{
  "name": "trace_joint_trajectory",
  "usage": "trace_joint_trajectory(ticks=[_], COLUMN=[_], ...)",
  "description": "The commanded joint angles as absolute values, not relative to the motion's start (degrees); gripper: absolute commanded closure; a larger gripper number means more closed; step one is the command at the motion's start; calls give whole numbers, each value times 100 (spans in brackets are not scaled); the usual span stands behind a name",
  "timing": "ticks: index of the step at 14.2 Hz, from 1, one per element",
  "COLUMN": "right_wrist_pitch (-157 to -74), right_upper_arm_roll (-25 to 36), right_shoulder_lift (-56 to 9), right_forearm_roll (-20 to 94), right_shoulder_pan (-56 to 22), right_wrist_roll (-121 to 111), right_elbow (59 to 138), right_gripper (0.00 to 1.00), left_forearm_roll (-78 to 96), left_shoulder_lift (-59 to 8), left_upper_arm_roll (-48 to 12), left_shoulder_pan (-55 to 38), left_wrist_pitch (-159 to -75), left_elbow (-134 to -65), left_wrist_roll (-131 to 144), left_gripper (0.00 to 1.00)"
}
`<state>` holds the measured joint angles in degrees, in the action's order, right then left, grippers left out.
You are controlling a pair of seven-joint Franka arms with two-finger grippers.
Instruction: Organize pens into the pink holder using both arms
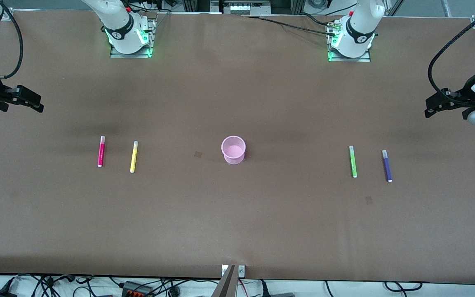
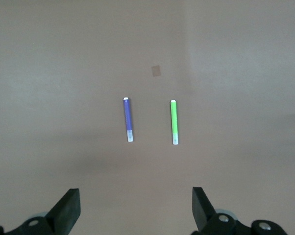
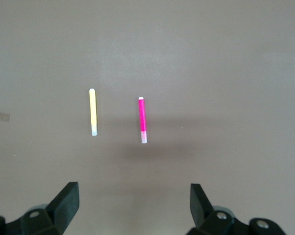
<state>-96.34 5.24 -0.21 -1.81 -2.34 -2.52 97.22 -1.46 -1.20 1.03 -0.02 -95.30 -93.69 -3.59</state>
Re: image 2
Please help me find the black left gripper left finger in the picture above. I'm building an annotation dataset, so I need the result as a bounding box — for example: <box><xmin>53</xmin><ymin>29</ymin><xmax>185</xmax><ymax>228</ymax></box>
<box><xmin>16</xmin><ymin>188</ymin><xmax>81</xmax><ymax>235</ymax></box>

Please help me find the green marker pen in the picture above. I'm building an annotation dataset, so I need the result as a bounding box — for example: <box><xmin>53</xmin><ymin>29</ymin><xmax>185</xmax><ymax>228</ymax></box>
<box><xmin>170</xmin><ymin>99</ymin><xmax>180</xmax><ymax>145</ymax></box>

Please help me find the brown tape patch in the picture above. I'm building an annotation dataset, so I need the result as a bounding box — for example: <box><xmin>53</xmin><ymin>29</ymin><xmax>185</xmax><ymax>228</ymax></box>
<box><xmin>151</xmin><ymin>65</ymin><xmax>162</xmax><ymax>78</ymax></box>

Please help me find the purple marker pen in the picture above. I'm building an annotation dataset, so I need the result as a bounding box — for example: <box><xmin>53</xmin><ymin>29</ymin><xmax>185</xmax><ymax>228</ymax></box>
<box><xmin>123</xmin><ymin>97</ymin><xmax>135</xmax><ymax>143</ymax></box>

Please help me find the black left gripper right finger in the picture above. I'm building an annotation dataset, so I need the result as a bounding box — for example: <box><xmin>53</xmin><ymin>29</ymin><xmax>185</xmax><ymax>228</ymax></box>
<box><xmin>191</xmin><ymin>187</ymin><xmax>237</xmax><ymax>235</ymax></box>

